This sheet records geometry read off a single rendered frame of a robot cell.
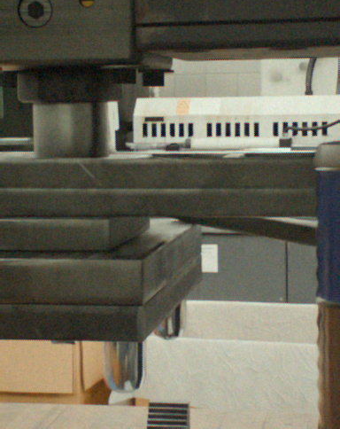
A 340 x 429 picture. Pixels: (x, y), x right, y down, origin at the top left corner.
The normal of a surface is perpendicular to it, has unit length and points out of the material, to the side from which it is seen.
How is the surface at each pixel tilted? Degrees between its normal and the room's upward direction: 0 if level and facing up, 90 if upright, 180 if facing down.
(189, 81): 90
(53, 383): 85
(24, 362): 86
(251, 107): 49
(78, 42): 90
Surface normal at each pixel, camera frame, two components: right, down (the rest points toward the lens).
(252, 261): -0.23, 0.07
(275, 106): -0.18, -0.60
